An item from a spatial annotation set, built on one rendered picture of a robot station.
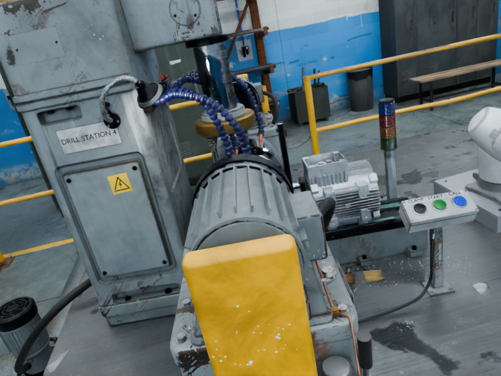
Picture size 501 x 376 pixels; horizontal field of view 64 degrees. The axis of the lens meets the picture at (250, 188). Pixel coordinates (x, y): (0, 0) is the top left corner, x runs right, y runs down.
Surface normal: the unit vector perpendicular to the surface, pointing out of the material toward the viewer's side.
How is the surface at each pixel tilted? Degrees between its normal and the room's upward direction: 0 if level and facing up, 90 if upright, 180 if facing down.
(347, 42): 90
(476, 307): 0
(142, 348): 0
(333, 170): 90
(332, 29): 90
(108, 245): 90
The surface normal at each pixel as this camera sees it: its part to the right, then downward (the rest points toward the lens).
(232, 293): 0.04, 0.38
